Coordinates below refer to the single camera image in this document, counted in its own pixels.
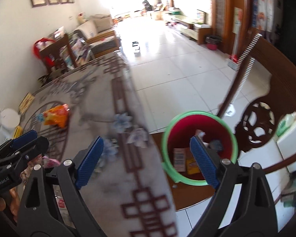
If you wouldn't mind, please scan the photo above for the floral patterned tablecloth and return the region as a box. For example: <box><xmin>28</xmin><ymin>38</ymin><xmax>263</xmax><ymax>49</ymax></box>
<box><xmin>21</xmin><ymin>53</ymin><xmax>177</xmax><ymax>236</ymax></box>

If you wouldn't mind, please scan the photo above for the yellow black small container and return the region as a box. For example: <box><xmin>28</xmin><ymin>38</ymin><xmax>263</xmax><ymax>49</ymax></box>
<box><xmin>13</xmin><ymin>126</ymin><xmax>23</xmax><ymax>139</ymax></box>

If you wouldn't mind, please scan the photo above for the broom and dustpan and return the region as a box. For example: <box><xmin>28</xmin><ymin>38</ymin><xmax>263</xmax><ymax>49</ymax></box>
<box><xmin>227</xmin><ymin>29</ymin><xmax>240</xmax><ymax>71</ymax></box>

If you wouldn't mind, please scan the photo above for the red floor trash bin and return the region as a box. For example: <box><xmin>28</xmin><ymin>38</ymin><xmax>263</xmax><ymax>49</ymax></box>
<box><xmin>205</xmin><ymin>35</ymin><xmax>222</xmax><ymax>51</ymax></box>

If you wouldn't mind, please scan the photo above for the white refrigerator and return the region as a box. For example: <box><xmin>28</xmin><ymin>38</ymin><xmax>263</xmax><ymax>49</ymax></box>
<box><xmin>275</xmin><ymin>112</ymin><xmax>296</xmax><ymax>159</ymax></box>

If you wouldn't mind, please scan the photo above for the green red trash bucket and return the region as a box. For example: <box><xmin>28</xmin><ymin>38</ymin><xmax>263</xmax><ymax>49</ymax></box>
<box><xmin>161</xmin><ymin>111</ymin><xmax>238</xmax><ymax>189</ymax></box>

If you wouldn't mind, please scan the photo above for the orange snack bag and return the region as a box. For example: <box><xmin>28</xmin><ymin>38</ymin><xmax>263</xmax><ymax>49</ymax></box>
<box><xmin>36</xmin><ymin>104</ymin><xmax>70</xmax><ymax>128</ymax></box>

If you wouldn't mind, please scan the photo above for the yellow patterned book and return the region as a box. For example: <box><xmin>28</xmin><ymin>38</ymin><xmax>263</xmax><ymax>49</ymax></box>
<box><xmin>19</xmin><ymin>93</ymin><xmax>35</xmax><ymax>115</ymax></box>

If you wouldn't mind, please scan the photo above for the sofa with cushions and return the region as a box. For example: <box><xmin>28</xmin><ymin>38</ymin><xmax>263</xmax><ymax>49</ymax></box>
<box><xmin>73</xmin><ymin>14</ymin><xmax>120</xmax><ymax>58</ymax></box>

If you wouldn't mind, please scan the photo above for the yellow snack box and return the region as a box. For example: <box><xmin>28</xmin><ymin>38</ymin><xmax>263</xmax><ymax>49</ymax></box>
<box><xmin>185</xmin><ymin>148</ymin><xmax>200</xmax><ymax>175</ymax></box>

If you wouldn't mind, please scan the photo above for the left hand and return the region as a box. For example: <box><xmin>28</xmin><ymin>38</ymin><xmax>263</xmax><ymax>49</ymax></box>
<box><xmin>0</xmin><ymin>162</ymin><xmax>41</xmax><ymax>223</ymax></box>

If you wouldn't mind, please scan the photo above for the red bag on chair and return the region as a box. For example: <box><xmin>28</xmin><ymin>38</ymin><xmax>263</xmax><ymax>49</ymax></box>
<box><xmin>33</xmin><ymin>37</ymin><xmax>56</xmax><ymax>68</ymax></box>

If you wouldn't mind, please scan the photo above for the pink plastic wrapper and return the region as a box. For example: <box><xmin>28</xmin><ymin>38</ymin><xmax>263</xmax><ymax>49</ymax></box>
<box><xmin>41</xmin><ymin>156</ymin><xmax>60</xmax><ymax>168</ymax></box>

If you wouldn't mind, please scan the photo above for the carved wooden chair near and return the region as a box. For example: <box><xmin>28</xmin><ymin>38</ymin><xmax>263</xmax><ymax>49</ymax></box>
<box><xmin>153</xmin><ymin>31</ymin><xmax>296</xmax><ymax>210</ymax></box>

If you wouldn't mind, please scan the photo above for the white desk lamp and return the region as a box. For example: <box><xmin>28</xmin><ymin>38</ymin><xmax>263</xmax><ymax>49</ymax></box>
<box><xmin>0</xmin><ymin>108</ymin><xmax>21</xmax><ymax>139</ymax></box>

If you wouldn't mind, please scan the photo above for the low tv cabinet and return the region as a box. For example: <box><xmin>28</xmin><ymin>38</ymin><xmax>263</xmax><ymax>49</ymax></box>
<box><xmin>164</xmin><ymin>13</ymin><xmax>213</xmax><ymax>45</ymax></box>

